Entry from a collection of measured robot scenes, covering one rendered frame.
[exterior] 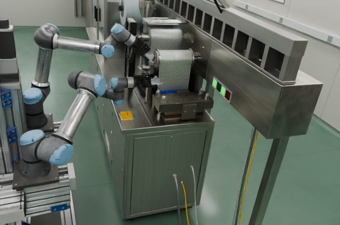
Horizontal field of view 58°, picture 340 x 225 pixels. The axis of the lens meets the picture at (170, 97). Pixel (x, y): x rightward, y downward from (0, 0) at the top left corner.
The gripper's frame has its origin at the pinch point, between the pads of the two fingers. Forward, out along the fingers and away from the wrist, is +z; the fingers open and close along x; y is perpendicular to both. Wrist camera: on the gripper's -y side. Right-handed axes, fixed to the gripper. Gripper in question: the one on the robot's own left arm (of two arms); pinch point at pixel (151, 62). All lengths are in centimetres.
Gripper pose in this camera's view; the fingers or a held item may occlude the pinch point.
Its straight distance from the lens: 215.0
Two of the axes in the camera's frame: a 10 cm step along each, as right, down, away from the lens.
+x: -3.2, -4.5, 8.4
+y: 6.8, -7.2, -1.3
